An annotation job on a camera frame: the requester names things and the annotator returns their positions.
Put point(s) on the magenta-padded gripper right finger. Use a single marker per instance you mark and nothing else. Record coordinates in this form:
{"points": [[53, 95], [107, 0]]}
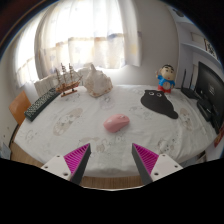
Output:
{"points": [[146, 160]]}

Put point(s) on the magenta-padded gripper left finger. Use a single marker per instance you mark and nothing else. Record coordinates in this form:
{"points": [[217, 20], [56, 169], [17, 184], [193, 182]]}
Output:
{"points": [[76, 159]]}

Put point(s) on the pink computer mouse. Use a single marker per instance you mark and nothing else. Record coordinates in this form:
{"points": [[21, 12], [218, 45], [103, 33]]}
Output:
{"points": [[116, 123]]}

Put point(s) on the black cat-shaped mouse pad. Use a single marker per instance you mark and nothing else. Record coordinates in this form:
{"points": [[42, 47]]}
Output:
{"points": [[158, 101]]}

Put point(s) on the white printed tablecloth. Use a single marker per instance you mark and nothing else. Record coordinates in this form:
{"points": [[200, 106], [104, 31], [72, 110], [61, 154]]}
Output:
{"points": [[83, 130]]}

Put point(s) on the black computer keyboard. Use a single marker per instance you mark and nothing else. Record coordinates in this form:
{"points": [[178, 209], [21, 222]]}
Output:
{"points": [[41, 104]]}

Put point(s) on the wooden model sailing ship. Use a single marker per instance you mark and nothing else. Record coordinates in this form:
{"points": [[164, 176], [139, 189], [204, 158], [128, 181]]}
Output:
{"points": [[68, 85]]}

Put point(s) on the small black box device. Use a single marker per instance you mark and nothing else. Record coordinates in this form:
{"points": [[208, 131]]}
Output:
{"points": [[205, 109]]}

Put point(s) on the large white conch shell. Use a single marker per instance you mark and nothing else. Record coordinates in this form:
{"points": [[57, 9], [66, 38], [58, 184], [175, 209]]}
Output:
{"points": [[97, 83]]}

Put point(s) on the black router with antennas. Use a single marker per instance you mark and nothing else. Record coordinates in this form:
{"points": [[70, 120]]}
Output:
{"points": [[189, 91]]}

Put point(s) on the cartoon boy figurine clock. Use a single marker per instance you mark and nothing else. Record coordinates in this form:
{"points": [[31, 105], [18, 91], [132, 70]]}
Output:
{"points": [[165, 80]]}

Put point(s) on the black computer monitor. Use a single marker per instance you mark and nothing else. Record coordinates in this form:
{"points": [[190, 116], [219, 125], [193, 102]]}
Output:
{"points": [[211, 88]]}

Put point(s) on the white star-print curtain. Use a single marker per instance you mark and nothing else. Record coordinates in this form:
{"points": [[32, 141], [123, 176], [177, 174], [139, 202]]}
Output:
{"points": [[83, 33]]}

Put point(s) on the white wall shelf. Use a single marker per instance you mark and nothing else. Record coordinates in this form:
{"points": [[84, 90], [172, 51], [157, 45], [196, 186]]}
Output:
{"points": [[200, 46]]}

